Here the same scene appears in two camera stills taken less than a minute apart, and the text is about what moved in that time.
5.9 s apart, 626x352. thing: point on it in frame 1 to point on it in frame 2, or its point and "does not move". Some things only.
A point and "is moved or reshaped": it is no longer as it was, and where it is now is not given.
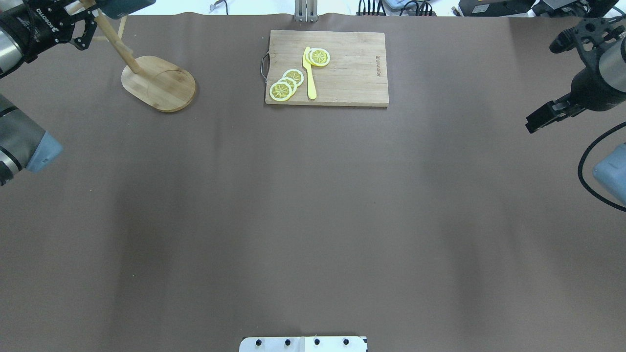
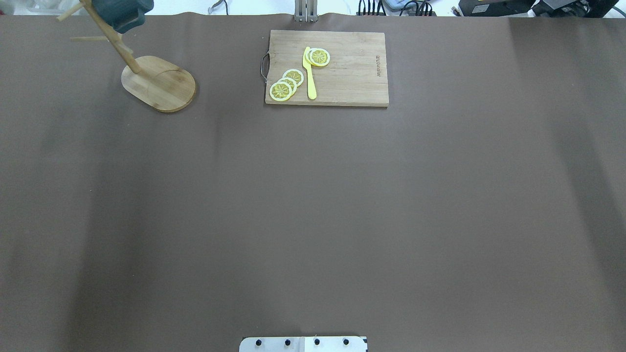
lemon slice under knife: [318, 56] does not move
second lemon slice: [291, 82] does not move
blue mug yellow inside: [117, 9] is moved or reshaped
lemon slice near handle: [280, 91] does not move
